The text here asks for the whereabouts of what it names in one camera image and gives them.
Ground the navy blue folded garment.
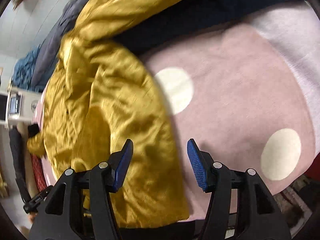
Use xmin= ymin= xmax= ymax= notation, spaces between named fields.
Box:
xmin=114 ymin=0 xmax=302 ymax=55

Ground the pink polka dot bedspread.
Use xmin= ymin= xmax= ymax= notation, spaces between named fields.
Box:
xmin=32 ymin=0 xmax=320 ymax=223

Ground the white tablet monitor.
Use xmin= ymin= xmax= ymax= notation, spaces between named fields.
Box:
xmin=0 ymin=90 xmax=8 ymax=126

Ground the grey blue bedding pile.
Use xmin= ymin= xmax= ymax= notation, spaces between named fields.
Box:
xmin=11 ymin=0 xmax=89 ymax=92

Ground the red patterned fabric roll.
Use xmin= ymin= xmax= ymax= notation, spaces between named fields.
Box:
xmin=31 ymin=154 xmax=47 ymax=192

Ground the white device with screen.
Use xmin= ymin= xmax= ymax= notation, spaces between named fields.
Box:
xmin=5 ymin=86 xmax=42 ymax=128

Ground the gold satin jacket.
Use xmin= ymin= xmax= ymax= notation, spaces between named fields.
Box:
xmin=27 ymin=0 xmax=189 ymax=228

